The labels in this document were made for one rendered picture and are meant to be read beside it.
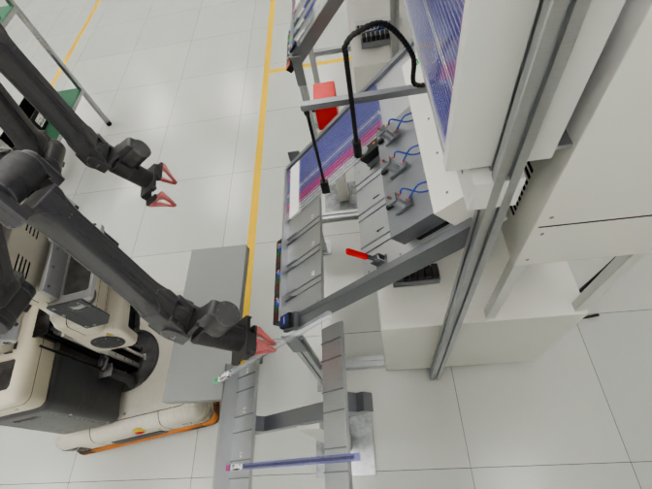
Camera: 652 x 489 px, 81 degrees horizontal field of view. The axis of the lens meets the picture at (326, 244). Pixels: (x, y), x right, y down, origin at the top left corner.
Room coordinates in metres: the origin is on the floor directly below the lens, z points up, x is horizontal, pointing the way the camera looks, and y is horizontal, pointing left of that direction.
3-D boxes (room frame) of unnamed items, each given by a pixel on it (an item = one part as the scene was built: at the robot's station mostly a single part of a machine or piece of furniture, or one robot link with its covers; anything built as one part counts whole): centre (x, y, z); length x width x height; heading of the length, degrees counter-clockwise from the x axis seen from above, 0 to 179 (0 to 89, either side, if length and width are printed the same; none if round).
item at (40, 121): (2.59, 1.73, 0.41); 0.57 x 0.17 x 0.11; 167
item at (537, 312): (0.69, -0.49, 0.31); 0.70 x 0.65 x 0.62; 167
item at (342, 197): (1.50, -0.19, 0.39); 0.24 x 0.24 x 0.78; 77
